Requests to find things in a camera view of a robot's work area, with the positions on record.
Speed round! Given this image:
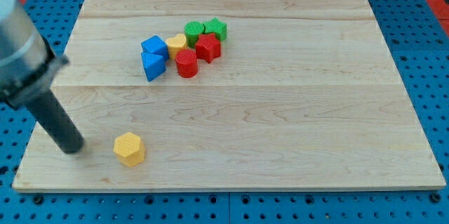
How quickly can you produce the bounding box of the red cylinder block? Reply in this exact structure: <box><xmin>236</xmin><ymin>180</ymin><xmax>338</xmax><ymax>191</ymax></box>
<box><xmin>175</xmin><ymin>49</ymin><xmax>198</xmax><ymax>78</ymax></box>

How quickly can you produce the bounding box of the green cylinder block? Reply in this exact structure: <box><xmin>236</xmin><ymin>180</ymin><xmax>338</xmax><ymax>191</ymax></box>
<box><xmin>184</xmin><ymin>21</ymin><xmax>205</xmax><ymax>48</ymax></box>

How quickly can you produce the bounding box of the yellow heart block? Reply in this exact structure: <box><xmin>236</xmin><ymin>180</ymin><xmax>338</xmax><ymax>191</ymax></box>
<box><xmin>166</xmin><ymin>34</ymin><xmax>187</xmax><ymax>60</ymax></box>

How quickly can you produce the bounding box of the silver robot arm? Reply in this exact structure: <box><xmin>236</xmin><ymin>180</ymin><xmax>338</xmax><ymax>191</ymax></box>
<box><xmin>1</xmin><ymin>0</ymin><xmax>84</xmax><ymax>154</ymax></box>

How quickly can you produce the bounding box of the yellow hexagon block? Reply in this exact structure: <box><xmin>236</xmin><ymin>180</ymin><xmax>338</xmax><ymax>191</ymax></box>
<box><xmin>113</xmin><ymin>132</ymin><xmax>145</xmax><ymax>167</ymax></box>

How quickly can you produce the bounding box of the light wooden board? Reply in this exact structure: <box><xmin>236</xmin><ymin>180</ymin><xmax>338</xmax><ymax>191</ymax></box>
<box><xmin>13</xmin><ymin>0</ymin><xmax>446</xmax><ymax>193</ymax></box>

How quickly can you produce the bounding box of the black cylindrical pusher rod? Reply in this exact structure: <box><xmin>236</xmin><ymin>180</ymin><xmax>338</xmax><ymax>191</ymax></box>
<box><xmin>25</xmin><ymin>90</ymin><xmax>84</xmax><ymax>154</ymax></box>

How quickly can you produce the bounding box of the red star block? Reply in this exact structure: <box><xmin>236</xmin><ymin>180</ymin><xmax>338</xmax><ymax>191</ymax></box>
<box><xmin>195</xmin><ymin>33</ymin><xmax>221</xmax><ymax>64</ymax></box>

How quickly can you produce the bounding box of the blue triangle block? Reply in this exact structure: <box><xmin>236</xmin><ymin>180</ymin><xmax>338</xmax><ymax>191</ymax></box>
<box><xmin>141</xmin><ymin>52</ymin><xmax>166</xmax><ymax>81</ymax></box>

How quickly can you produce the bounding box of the blue cube block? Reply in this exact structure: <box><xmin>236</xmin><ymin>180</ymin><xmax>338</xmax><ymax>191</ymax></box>
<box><xmin>141</xmin><ymin>35</ymin><xmax>169</xmax><ymax>61</ymax></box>

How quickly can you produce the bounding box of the green star block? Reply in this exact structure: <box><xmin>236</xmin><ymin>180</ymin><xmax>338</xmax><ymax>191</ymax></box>
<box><xmin>203</xmin><ymin>18</ymin><xmax>227</xmax><ymax>41</ymax></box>

